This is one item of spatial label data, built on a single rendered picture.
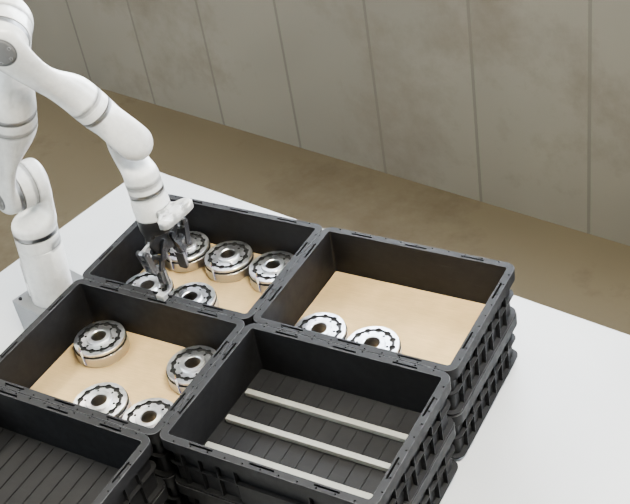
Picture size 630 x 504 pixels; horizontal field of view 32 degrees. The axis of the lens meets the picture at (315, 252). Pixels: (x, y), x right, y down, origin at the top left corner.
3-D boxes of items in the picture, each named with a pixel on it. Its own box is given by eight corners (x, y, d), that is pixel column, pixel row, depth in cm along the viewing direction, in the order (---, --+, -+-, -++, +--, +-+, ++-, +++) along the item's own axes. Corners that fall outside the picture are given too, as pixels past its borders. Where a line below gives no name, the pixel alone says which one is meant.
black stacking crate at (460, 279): (261, 368, 204) (250, 322, 197) (334, 272, 224) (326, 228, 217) (458, 423, 186) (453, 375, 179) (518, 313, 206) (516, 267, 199)
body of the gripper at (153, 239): (152, 195, 218) (165, 233, 223) (125, 218, 213) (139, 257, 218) (180, 201, 214) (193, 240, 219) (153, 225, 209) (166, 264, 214)
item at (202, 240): (153, 256, 229) (152, 254, 229) (180, 229, 236) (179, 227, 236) (192, 266, 225) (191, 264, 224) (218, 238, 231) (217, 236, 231)
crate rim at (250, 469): (158, 447, 179) (154, 437, 177) (251, 330, 198) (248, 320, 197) (376, 520, 161) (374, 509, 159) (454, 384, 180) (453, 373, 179)
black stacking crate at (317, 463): (172, 485, 185) (156, 439, 178) (260, 369, 204) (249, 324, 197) (383, 559, 166) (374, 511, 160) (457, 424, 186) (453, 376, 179)
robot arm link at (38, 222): (27, 147, 220) (46, 216, 231) (-15, 166, 215) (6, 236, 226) (50, 164, 214) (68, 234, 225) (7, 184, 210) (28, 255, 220)
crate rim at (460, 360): (251, 330, 198) (248, 320, 197) (327, 234, 218) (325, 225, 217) (455, 383, 180) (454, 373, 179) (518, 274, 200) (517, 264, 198)
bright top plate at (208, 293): (156, 312, 214) (156, 310, 214) (180, 280, 221) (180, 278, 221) (201, 320, 210) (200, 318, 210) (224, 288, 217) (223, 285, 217)
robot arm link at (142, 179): (119, 189, 214) (138, 205, 207) (94, 121, 205) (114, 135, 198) (149, 174, 216) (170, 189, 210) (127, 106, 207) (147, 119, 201)
